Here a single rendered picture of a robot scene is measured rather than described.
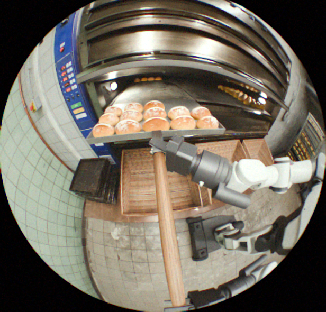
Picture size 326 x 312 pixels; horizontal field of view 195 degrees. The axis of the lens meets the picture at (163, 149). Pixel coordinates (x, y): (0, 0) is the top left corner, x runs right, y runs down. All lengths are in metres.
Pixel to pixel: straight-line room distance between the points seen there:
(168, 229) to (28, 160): 1.24
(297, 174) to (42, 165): 1.77
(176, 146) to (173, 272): 0.25
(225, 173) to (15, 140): 1.37
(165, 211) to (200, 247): 1.17
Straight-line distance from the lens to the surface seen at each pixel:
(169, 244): 0.20
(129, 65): 0.39
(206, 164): 0.21
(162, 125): 0.32
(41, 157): 1.32
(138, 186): 0.88
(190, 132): 0.34
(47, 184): 1.36
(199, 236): 1.30
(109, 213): 0.93
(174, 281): 0.24
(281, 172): 0.45
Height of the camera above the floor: 1.39
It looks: 49 degrees down
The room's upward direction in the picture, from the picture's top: straight up
